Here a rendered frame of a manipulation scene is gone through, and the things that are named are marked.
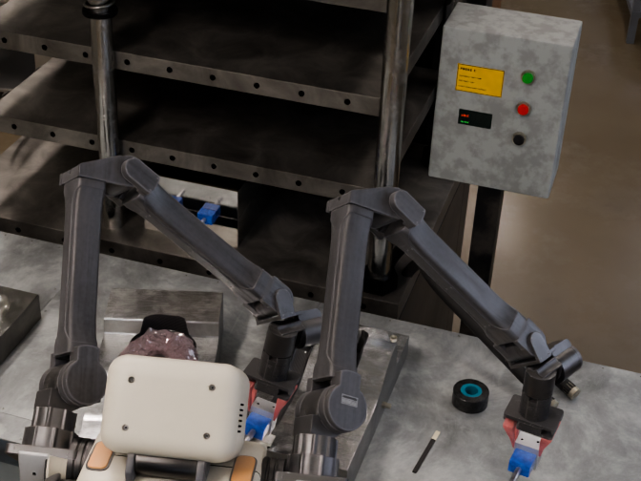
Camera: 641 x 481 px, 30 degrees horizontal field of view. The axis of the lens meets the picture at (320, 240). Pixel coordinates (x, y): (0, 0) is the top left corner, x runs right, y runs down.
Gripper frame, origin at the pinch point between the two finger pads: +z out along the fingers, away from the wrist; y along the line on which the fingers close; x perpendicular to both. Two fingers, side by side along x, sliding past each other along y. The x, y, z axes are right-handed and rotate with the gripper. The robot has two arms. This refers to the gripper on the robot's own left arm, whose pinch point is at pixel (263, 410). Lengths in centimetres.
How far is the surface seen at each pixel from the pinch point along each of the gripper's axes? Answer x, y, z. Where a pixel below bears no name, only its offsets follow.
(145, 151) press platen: -78, 63, -8
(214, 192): -78, 43, -3
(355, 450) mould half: -5.3, -19.1, 5.0
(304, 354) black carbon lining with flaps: -27.2, -0.2, 1.7
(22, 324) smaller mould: -25, 66, 19
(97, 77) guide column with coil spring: -70, 76, -26
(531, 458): -9, -52, -6
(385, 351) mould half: -31.6, -16.5, -3.3
